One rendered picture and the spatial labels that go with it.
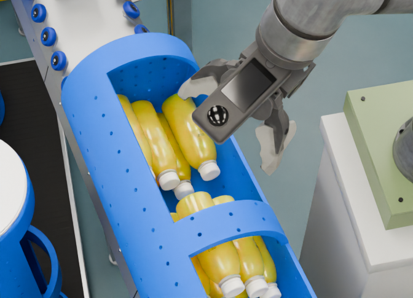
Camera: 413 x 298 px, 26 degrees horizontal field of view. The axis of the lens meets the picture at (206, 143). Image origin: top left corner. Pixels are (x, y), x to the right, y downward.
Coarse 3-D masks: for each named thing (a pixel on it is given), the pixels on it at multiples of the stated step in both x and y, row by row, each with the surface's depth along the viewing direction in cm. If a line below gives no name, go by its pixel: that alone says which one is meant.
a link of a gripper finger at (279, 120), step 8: (272, 112) 101; (280, 112) 101; (264, 120) 103; (272, 120) 102; (280, 120) 102; (288, 120) 103; (280, 128) 102; (288, 128) 103; (280, 136) 103; (280, 144) 104
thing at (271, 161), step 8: (256, 128) 105; (264, 128) 104; (272, 128) 103; (256, 136) 106; (264, 136) 105; (272, 136) 104; (288, 136) 108; (264, 144) 106; (272, 144) 105; (264, 152) 107; (272, 152) 106; (280, 152) 106; (264, 160) 108; (272, 160) 107; (280, 160) 108; (264, 168) 109; (272, 168) 108
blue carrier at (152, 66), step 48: (144, 48) 170; (96, 96) 168; (144, 96) 189; (96, 144) 166; (144, 192) 156; (240, 192) 176; (144, 240) 154; (192, 240) 150; (144, 288) 155; (192, 288) 147; (288, 288) 166
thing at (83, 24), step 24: (48, 0) 216; (72, 0) 216; (96, 0) 216; (120, 0) 216; (24, 24) 221; (48, 24) 212; (72, 24) 212; (96, 24) 212; (120, 24) 212; (72, 48) 208; (96, 48) 208; (48, 72) 210; (72, 144) 203; (96, 192) 194; (120, 264) 188
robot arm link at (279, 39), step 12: (264, 12) 94; (264, 24) 93; (276, 24) 91; (264, 36) 94; (276, 36) 92; (288, 36) 91; (276, 48) 93; (288, 48) 92; (300, 48) 92; (312, 48) 92; (324, 48) 95; (300, 60) 94
